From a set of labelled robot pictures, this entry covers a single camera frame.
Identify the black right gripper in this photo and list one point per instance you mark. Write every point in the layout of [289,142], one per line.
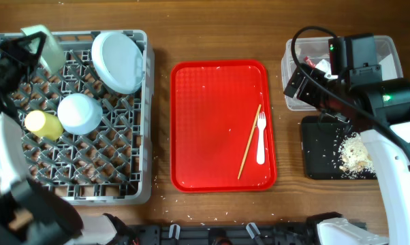
[306,93]

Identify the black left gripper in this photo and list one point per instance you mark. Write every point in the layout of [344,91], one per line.
[12,49]

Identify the red snack wrapper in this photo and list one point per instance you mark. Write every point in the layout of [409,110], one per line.
[309,62]

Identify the white napkin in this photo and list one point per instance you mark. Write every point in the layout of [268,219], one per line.
[324,66]

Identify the green bowl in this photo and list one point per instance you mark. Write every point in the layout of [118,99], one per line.
[52,58]

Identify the wooden chopstick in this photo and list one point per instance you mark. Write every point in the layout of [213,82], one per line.
[249,141]

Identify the white plastic fork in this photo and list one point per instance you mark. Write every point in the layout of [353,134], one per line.
[261,125]

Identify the yellow plastic cup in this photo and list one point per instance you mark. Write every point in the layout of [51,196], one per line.
[43,124]

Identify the light blue small bowl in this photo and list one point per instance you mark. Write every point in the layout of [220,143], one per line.
[79,114]

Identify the light blue plate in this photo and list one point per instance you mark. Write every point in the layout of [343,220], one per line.
[118,61]

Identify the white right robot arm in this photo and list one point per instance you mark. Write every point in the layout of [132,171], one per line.
[355,92]

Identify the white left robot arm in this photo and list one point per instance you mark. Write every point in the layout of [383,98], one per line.
[29,214]

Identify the black waste tray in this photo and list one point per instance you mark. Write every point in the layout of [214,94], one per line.
[322,146]

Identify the grey dishwasher rack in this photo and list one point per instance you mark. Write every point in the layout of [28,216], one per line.
[111,165]

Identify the rice food scraps pile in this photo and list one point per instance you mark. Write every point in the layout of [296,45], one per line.
[354,161]

